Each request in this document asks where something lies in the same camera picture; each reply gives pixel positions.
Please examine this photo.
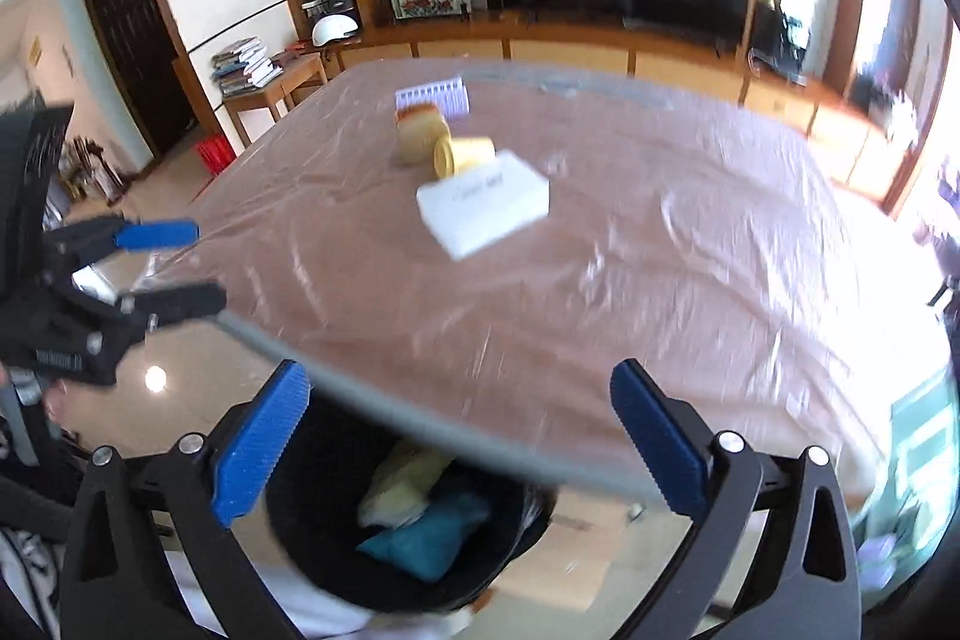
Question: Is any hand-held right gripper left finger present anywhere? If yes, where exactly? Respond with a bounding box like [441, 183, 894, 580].
[60, 359, 312, 640]

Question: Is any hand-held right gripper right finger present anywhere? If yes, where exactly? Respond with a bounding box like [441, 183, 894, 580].
[610, 357, 862, 640]

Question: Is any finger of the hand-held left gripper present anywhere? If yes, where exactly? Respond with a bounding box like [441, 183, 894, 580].
[45, 218, 201, 270]
[67, 282, 227, 341]

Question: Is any black trash bin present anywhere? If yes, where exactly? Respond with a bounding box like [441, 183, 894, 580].
[264, 385, 557, 615]

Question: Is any red plastic stool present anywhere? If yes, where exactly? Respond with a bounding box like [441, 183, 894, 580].
[196, 134, 237, 176]

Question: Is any dark wooden door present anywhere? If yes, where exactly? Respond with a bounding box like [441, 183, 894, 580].
[80, 0, 197, 157]

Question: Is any stack of books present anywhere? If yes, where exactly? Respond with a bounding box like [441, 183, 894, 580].
[210, 38, 284, 97]

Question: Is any wooden side table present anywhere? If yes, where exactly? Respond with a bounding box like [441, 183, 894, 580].
[223, 53, 329, 150]

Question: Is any white dome helmet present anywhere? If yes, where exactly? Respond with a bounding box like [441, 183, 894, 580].
[312, 14, 362, 47]

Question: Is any white flat box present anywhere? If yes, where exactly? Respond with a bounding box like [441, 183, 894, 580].
[416, 149, 551, 261]

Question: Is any yellow tape roll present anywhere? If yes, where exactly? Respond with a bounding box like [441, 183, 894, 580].
[433, 135, 497, 180]

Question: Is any white perforated plastic basket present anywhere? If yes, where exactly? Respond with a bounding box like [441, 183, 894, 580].
[395, 77, 471, 120]

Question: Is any red flower picture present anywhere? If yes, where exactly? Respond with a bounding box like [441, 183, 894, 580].
[395, 0, 460, 19]

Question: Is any wooden television cabinet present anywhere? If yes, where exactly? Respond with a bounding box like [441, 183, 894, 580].
[330, 6, 923, 206]

